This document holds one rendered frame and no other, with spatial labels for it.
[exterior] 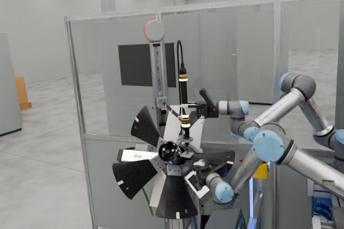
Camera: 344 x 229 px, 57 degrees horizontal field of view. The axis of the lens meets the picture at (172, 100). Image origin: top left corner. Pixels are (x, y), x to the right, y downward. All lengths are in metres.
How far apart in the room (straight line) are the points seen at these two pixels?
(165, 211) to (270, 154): 0.70
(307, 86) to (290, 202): 1.16
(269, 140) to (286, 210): 1.45
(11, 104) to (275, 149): 6.51
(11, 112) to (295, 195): 5.99
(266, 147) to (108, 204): 2.19
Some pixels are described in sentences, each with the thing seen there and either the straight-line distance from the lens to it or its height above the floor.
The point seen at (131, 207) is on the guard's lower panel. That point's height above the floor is 0.32.
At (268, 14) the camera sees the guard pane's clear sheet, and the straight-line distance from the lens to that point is 2.32.
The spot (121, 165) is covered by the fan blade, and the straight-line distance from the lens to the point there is 1.90.
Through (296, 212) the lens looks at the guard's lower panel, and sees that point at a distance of 2.68.
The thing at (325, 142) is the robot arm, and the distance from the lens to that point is 2.05.
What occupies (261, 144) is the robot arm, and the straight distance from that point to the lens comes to 1.29.
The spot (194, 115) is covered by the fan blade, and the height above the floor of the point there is 1.38.
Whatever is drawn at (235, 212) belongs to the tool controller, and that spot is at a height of 1.25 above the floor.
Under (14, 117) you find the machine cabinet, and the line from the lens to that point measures 7.41.
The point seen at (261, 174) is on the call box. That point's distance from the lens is 2.01.
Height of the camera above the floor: 1.88
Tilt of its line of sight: 12 degrees down
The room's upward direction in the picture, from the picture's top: 4 degrees counter-clockwise
